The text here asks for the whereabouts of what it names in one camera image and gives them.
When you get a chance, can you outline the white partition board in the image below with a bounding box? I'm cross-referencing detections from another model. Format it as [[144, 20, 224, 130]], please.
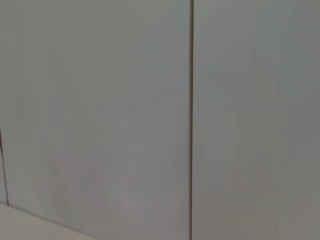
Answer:
[[0, 0, 193, 240], [191, 0, 320, 240]]

